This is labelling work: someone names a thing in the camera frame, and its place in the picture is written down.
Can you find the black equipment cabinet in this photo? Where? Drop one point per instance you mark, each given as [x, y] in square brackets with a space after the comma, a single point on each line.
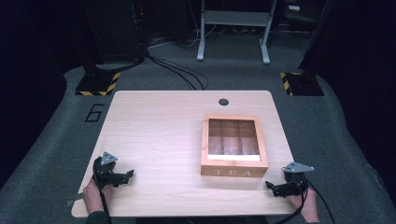
[115, 28]

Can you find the white metal desk frame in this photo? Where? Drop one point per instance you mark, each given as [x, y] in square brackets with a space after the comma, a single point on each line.
[236, 18]

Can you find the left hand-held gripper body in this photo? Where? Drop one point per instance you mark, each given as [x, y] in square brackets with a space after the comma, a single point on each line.
[106, 172]

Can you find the wooden tea box glass lid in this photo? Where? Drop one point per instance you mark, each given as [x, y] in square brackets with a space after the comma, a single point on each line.
[234, 170]

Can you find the black base yellow striped edge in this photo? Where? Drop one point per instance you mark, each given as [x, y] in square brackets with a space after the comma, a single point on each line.
[303, 84]
[98, 83]

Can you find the dark curtain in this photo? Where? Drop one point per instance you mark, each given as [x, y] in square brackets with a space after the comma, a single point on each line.
[28, 62]
[358, 62]

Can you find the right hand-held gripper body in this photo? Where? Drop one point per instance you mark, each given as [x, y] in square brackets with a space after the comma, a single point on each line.
[294, 183]

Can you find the person's right hand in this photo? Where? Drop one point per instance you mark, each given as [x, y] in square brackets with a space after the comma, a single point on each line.
[308, 205]

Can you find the person's left hand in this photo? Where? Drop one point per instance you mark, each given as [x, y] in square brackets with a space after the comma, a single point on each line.
[93, 196]

